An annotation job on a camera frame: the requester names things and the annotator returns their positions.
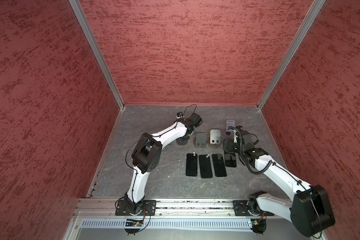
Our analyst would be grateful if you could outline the purple phone stand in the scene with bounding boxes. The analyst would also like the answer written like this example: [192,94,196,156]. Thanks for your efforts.
[224,120,236,140]

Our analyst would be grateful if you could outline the white-edged black phone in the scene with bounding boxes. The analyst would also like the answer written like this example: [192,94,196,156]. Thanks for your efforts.
[212,154,227,177]

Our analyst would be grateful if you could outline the dark phone with sticker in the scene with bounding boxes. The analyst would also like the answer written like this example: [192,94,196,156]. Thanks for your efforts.
[186,153,198,177]

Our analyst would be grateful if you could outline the silver-edged phone with sticker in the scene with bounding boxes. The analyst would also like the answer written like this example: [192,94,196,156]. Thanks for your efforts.
[199,155,213,179]

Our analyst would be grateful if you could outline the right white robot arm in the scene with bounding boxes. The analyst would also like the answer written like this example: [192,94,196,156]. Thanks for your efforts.
[223,126,335,239]

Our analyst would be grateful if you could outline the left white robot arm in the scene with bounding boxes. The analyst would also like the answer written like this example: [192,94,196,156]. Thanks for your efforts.
[124,113,203,215]

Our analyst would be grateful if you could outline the wooden round phone stand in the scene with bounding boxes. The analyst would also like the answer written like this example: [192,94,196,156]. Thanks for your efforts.
[194,133,207,148]

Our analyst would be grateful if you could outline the grey round phone stand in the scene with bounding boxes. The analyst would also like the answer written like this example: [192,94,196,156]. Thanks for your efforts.
[176,136,190,146]

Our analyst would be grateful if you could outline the wooden base metal stand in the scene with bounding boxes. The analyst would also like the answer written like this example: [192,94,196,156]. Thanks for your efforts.
[208,129,222,149]

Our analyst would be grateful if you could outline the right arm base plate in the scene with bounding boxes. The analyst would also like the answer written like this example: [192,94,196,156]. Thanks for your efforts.
[233,200,274,217]

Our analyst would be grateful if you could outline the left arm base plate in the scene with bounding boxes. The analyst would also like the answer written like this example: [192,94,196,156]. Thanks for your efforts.
[115,199,157,216]

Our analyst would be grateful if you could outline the white slotted cable duct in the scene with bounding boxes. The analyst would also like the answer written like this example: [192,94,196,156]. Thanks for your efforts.
[80,218,253,232]

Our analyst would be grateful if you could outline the aluminium rail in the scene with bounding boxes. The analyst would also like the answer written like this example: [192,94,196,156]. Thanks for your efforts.
[73,198,281,219]

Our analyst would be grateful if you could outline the right aluminium corner post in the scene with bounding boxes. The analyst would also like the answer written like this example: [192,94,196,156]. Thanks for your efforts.
[257,0,326,112]

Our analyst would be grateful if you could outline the aluminium corner post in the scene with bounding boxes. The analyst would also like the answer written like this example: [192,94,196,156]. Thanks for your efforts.
[257,0,326,112]
[69,0,125,111]

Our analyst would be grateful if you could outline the left aluminium corner post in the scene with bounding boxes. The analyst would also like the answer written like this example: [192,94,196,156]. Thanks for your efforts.
[69,0,125,111]

